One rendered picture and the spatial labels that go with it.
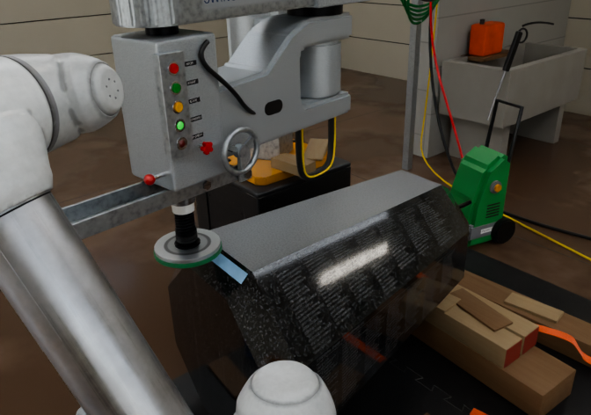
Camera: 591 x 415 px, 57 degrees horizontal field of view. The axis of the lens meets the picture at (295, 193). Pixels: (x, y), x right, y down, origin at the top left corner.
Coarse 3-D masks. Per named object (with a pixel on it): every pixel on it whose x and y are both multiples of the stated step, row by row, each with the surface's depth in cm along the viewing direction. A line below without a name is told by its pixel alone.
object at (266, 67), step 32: (256, 32) 185; (288, 32) 177; (320, 32) 186; (224, 64) 182; (256, 64) 176; (288, 64) 178; (224, 96) 161; (256, 96) 171; (288, 96) 182; (224, 128) 164; (256, 128) 175; (288, 128) 187
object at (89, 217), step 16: (224, 176) 175; (112, 192) 158; (128, 192) 162; (144, 192) 166; (160, 192) 158; (176, 192) 162; (192, 192) 166; (64, 208) 148; (80, 208) 152; (96, 208) 155; (112, 208) 148; (128, 208) 150; (144, 208) 154; (160, 208) 159; (80, 224) 140; (96, 224) 144; (112, 224) 148
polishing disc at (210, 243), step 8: (200, 232) 185; (208, 232) 185; (160, 240) 181; (168, 240) 181; (208, 240) 180; (216, 240) 180; (160, 248) 176; (168, 248) 176; (176, 248) 176; (200, 248) 175; (208, 248) 175; (216, 248) 175; (160, 256) 171; (168, 256) 171; (176, 256) 171; (184, 256) 171; (192, 256) 171; (200, 256) 171; (208, 256) 172
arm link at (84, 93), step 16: (32, 64) 66; (48, 64) 67; (64, 64) 68; (80, 64) 68; (96, 64) 70; (48, 80) 66; (64, 80) 67; (80, 80) 67; (96, 80) 68; (112, 80) 71; (48, 96) 65; (64, 96) 67; (80, 96) 67; (96, 96) 68; (112, 96) 71; (64, 112) 67; (80, 112) 68; (96, 112) 69; (112, 112) 71; (64, 128) 68; (80, 128) 71; (96, 128) 72; (64, 144) 72
